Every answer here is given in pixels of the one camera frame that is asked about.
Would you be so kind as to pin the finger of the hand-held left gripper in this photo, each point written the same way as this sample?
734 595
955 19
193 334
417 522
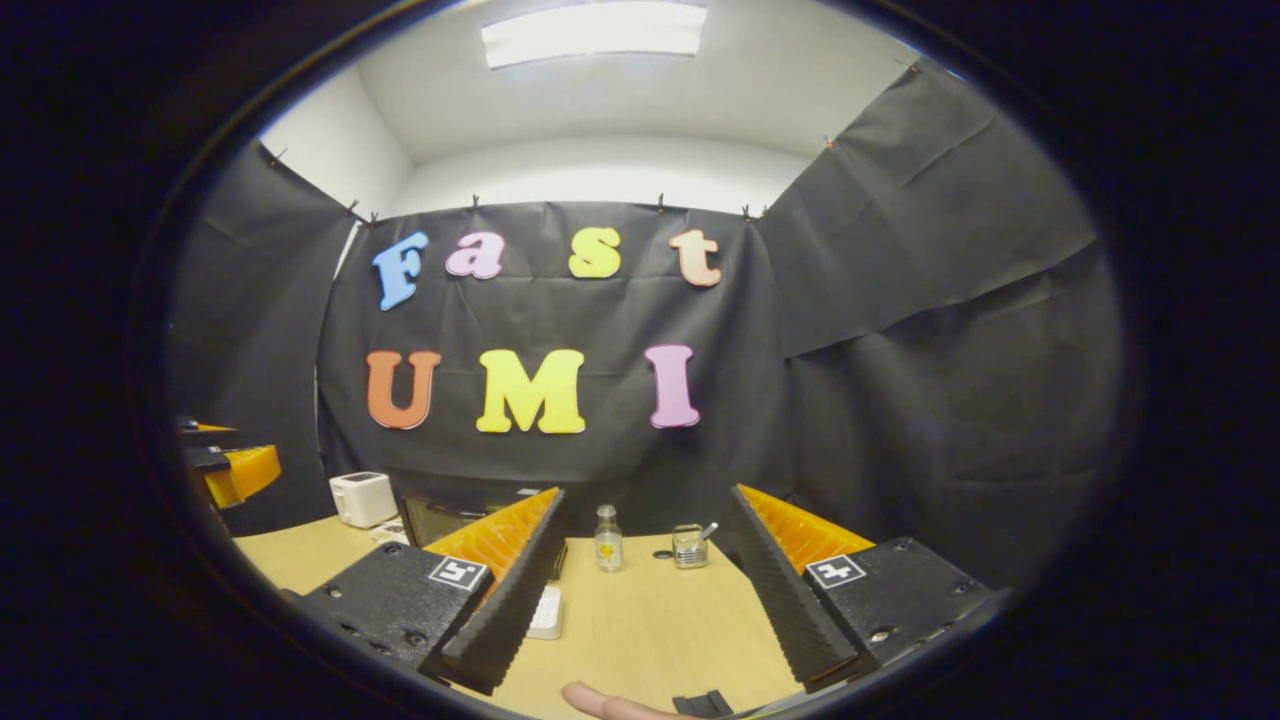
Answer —
245 475
220 437

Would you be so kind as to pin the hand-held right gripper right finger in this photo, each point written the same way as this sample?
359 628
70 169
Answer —
790 610

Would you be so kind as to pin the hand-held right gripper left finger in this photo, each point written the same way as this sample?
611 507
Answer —
510 610

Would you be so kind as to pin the black electric oven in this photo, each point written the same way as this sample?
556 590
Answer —
440 520

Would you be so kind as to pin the white rectangular tray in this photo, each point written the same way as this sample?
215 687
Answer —
547 612

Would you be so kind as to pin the clear glass bottle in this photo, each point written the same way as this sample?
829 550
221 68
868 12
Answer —
608 545

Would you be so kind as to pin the white toaster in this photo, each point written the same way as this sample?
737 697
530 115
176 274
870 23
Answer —
362 500

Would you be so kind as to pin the white divided snack dish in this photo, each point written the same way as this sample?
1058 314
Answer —
388 532

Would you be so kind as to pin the black backdrop cloth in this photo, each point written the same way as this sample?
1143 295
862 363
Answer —
560 320

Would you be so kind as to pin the large ceiling light panel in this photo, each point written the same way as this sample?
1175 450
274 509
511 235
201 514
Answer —
595 33

